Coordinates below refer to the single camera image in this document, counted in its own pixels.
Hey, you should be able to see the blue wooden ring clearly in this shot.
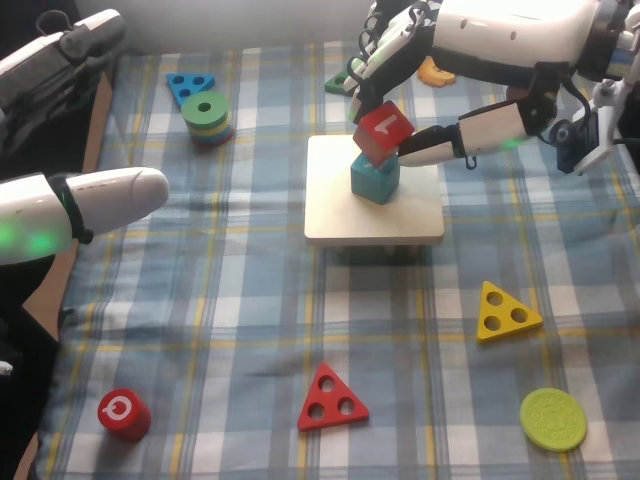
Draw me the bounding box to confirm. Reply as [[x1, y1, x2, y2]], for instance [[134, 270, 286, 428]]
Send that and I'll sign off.
[[189, 124, 235, 142]]

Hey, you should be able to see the small wooden table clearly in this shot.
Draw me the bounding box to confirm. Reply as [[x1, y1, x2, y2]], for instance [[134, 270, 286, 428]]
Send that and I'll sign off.
[[303, 133, 446, 251]]

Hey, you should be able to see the blue triangle with holes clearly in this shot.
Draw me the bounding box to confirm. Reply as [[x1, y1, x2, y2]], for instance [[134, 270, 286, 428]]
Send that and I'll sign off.
[[165, 73, 217, 114]]

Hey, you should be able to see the red triangle with holes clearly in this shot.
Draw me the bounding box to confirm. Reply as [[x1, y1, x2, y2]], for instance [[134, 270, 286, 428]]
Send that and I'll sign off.
[[297, 362, 370, 432]]

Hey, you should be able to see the red number cube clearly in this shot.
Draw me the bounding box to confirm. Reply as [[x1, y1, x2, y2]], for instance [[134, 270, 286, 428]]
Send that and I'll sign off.
[[352, 99, 416, 169]]

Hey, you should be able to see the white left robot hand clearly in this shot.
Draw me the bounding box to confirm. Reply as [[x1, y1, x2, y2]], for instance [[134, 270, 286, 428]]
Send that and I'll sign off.
[[0, 8, 170, 266]]

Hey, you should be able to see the yellow wooden ring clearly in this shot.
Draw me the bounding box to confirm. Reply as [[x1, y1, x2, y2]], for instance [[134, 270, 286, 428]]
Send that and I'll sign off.
[[187, 118, 232, 137]]

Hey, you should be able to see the yellow triangle with holes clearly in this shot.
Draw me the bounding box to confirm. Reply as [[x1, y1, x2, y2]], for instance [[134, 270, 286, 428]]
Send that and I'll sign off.
[[475, 279, 544, 344]]

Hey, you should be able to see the green round cookie toy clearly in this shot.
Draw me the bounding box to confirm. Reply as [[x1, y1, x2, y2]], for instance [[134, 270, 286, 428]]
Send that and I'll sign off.
[[518, 387, 588, 454]]

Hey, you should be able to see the green wooden ring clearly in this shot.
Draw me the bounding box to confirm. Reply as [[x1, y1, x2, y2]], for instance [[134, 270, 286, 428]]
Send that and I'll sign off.
[[180, 92, 229, 130]]

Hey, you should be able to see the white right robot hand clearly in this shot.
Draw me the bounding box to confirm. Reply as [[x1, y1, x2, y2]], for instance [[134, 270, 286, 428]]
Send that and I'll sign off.
[[344, 0, 601, 169]]

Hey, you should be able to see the teal cube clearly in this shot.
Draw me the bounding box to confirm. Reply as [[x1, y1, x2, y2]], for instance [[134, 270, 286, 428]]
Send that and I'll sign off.
[[349, 152, 401, 206]]

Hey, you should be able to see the green triangle with holes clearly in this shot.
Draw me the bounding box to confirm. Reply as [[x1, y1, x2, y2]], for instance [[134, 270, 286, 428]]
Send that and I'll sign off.
[[323, 69, 359, 95]]

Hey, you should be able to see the blue plaid tablecloth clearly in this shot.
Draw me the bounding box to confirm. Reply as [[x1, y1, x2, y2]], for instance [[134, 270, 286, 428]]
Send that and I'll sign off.
[[37, 34, 640, 480]]

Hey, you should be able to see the red cylinder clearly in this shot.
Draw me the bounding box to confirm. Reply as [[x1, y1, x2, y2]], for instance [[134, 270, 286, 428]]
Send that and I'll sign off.
[[97, 387, 152, 444]]

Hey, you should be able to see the red wooden ring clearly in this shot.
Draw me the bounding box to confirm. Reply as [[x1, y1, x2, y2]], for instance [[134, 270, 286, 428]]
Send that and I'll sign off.
[[191, 130, 236, 148]]

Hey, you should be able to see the tan flower cookie toy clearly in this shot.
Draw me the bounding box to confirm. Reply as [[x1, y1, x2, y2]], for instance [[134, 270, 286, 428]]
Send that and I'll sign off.
[[417, 57, 457, 90]]

